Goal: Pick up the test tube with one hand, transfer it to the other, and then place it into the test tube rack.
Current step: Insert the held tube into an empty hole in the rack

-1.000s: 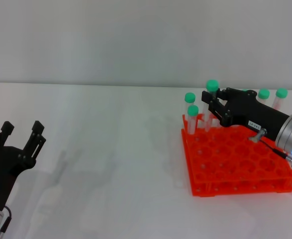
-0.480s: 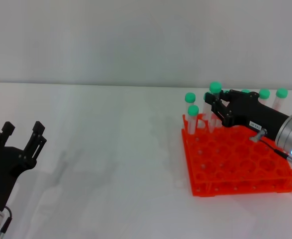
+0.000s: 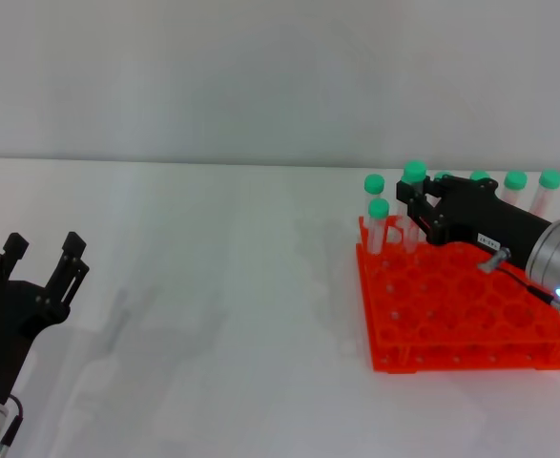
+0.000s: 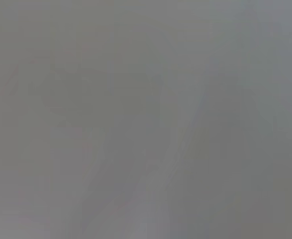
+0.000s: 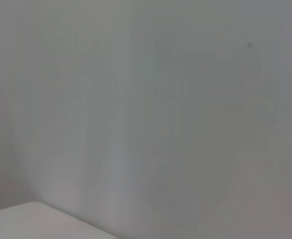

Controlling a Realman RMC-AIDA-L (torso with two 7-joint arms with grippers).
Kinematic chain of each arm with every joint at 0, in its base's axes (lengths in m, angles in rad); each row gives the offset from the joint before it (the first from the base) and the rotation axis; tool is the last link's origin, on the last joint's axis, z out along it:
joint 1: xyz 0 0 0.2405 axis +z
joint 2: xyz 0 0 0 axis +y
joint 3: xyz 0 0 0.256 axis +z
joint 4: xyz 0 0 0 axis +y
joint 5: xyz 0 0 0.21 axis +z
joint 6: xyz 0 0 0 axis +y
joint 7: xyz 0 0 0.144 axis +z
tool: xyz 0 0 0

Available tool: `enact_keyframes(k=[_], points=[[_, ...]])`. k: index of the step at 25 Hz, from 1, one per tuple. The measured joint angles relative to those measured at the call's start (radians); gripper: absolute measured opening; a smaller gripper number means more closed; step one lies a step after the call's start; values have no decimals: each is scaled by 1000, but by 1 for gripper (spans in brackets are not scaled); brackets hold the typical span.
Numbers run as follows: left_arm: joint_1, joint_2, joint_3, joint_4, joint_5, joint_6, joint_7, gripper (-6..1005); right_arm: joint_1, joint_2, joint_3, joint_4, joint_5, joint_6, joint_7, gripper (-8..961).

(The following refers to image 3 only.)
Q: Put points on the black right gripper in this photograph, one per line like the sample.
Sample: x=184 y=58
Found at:
x=475 y=214

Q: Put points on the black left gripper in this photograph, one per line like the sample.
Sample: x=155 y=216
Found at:
x=7 y=329

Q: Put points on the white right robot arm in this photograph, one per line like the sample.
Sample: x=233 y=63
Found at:
x=558 y=253

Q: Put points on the orange test tube rack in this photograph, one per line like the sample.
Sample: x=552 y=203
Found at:
x=451 y=305

